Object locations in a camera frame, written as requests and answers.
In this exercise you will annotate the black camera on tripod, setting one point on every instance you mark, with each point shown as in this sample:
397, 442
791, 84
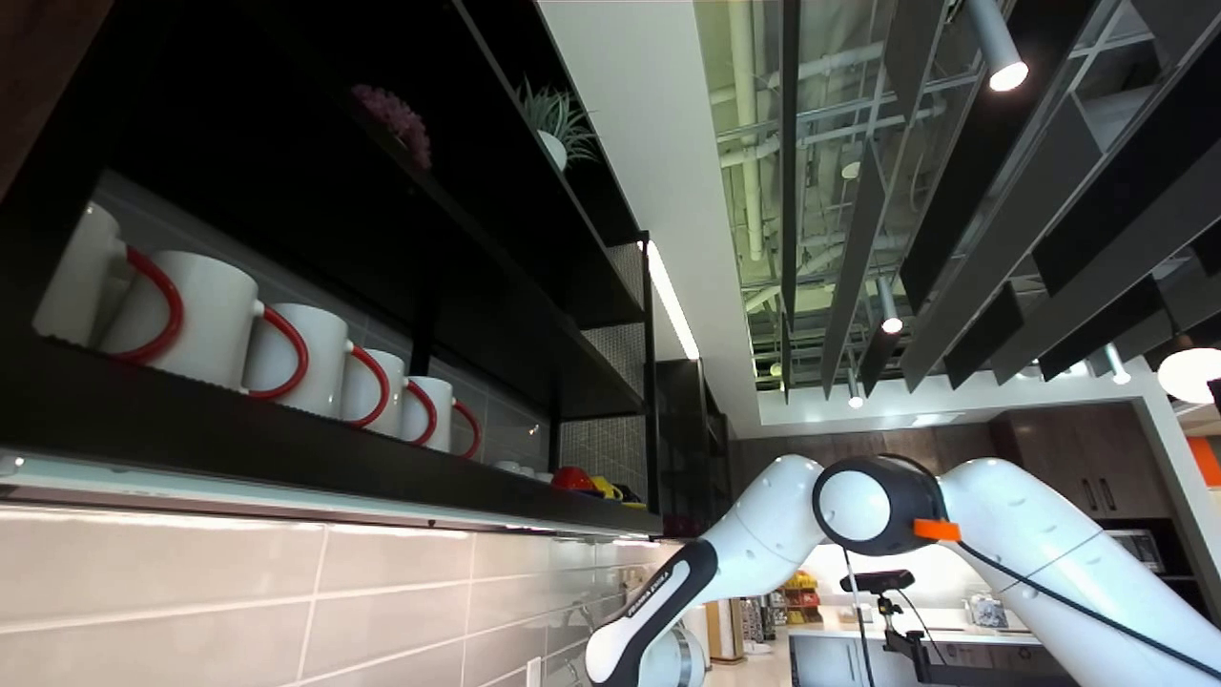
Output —
880, 580

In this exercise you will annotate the purple decoration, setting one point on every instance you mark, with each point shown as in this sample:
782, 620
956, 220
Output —
397, 123

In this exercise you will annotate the potted green plant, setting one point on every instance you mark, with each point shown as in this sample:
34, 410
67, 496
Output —
556, 146

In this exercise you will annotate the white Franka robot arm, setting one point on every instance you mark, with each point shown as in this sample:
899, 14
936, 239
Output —
1054, 536

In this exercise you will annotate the yellow shelf item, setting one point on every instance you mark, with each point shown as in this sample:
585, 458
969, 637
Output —
606, 490

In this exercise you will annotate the black cupboard shelf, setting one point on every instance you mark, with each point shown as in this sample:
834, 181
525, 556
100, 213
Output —
192, 431

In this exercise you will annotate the red shelf item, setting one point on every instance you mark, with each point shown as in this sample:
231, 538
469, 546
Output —
572, 481

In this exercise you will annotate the round white pendant lamp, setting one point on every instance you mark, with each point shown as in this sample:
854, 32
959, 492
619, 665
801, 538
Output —
1193, 374

